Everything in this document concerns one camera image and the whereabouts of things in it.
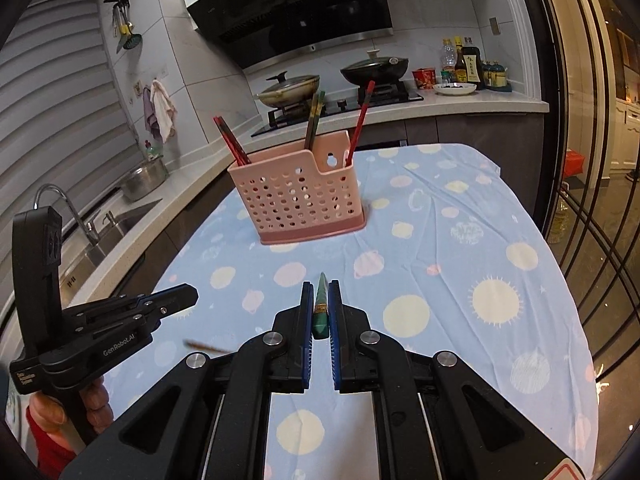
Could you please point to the wall utensil rack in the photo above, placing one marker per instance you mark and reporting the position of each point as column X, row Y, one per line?
column 116, row 1

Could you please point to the white plate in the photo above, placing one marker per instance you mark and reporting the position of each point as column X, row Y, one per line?
column 454, row 89

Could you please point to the maroon chopstick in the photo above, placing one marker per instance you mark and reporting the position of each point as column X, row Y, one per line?
column 239, row 141
column 231, row 142

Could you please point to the red instant noodle cup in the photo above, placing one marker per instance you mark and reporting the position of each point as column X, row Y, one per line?
column 426, row 79

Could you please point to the black range hood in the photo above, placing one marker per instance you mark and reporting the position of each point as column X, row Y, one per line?
column 290, row 5

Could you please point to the grey wall socket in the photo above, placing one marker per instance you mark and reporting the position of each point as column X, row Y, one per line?
column 494, row 26

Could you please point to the green chopstick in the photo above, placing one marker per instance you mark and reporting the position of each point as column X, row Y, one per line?
column 320, row 310
column 311, row 125

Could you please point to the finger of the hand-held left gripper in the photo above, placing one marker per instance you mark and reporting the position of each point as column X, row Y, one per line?
column 175, row 296
column 145, row 317

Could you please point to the person's left forearm red sleeve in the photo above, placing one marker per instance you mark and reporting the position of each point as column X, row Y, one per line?
column 47, row 452

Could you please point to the chrome faucet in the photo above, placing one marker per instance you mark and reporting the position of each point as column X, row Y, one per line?
column 75, row 210

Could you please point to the small seasoning jar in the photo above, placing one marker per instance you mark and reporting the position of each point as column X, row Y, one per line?
column 487, row 75
column 501, row 76

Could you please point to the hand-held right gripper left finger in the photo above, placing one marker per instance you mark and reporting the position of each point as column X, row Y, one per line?
column 306, row 345

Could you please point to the purple hanging cloth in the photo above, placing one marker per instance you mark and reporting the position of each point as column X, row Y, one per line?
column 150, row 115

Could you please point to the green handheld strainer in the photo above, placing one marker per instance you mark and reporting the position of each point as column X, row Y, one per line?
column 131, row 41

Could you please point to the blue printed tablecloth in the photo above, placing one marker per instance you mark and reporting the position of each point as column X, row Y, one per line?
column 450, row 260

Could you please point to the yellow cap sauce bottle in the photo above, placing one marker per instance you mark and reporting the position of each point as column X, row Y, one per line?
column 459, row 62

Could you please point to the black wok with lid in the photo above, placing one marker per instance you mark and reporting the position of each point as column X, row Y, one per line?
column 375, row 70

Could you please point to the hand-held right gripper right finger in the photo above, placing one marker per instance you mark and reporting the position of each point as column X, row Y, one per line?
column 336, row 345

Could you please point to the clear plastic oil bottle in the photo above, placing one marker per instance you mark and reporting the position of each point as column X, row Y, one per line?
column 447, row 62

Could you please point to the beige frying pan with lid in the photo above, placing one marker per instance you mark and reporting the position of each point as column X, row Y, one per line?
column 290, row 90

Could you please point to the red bag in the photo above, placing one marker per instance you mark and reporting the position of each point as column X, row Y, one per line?
column 575, row 165

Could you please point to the black gas stove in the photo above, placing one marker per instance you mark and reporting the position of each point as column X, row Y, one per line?
column 350, row 105

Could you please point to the pink utensil basket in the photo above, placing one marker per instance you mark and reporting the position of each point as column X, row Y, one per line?
column 300, row 200

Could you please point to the white hanging towel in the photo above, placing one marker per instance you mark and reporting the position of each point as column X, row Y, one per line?
column 164, row 107

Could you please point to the steel sink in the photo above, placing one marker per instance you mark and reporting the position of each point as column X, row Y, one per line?
column 125, row 220

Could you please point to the grey window blinds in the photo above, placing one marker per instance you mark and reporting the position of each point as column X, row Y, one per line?
column 55, row 110

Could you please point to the steel pot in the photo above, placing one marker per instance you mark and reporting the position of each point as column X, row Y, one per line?
column 144, row 180

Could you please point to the glass sliding door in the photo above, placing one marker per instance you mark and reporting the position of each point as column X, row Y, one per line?
column 600, row 160

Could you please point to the green dish soap bottle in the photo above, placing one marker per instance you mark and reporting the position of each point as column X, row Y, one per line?
column 151, row 150

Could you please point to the red chopstick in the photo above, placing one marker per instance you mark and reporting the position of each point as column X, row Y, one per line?
column 363, row 115
column 356, row 127

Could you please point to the person's left hand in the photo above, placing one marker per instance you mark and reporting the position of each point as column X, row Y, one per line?
column 97, row 405

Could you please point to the purple brown chopstick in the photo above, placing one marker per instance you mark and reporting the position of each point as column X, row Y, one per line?
column 315, row 120
column 319, row 115

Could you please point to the dark soy sauce bottle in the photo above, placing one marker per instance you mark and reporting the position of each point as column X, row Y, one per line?
column 471, row 65

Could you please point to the large oil jug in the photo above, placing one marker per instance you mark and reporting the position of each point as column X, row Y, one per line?
column 559, row 215

